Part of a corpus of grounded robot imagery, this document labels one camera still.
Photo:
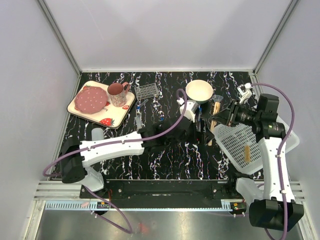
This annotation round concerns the white wash bottle red cap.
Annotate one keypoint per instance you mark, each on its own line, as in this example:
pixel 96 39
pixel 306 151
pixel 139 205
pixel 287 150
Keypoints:
pixel 97 134

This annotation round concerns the clear plastic funnel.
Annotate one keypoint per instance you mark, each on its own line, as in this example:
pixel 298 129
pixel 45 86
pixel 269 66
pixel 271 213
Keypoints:
pixel 217 99

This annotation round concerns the pink floral mug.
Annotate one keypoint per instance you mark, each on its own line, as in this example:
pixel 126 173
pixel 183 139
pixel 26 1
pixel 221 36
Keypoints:
pixel 118 93

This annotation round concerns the pink dotted plate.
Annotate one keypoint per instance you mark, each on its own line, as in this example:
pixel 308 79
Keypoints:
pixel 91 100

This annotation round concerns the clear test tube rack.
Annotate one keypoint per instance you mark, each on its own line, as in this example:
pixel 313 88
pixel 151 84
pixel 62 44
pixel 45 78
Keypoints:
pixel 146 91

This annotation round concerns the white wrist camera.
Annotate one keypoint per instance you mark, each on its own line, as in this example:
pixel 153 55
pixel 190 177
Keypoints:
pixel 245 92
pixel 188 109

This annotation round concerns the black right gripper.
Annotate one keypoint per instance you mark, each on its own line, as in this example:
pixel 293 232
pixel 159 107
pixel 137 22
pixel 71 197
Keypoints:
pixel 229 116

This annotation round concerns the blue cap tube near rack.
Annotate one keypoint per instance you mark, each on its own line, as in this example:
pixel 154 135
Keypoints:
pixel 141 104

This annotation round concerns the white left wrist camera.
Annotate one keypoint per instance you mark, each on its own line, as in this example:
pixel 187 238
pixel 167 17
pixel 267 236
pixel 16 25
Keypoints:
pixel 188 109

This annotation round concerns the white plastic basket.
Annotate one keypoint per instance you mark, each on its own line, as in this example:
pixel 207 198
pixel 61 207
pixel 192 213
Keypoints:
pixel 240 145

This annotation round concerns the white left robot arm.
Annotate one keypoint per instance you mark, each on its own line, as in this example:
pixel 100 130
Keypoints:
pixel 78 159

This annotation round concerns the wooden test tube clamp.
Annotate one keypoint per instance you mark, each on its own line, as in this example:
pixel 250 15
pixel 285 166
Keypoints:
pixel 212 126

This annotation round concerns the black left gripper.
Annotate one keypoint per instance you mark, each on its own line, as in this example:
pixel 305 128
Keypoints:
pixel 200 135

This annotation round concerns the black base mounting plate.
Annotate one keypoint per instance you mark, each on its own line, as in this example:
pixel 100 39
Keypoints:
pixel 168 194

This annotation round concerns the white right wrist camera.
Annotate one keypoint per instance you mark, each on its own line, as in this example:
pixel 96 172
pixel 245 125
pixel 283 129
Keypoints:
pixel 245 92

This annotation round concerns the blue cap tube under bowl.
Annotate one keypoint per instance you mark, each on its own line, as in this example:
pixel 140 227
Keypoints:
pixel 199 113

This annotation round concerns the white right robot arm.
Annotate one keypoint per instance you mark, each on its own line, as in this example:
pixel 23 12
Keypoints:
pixel 270 199

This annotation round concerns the cream green bowl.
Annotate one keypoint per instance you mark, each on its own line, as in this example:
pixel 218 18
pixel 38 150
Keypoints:
pixel 199 90

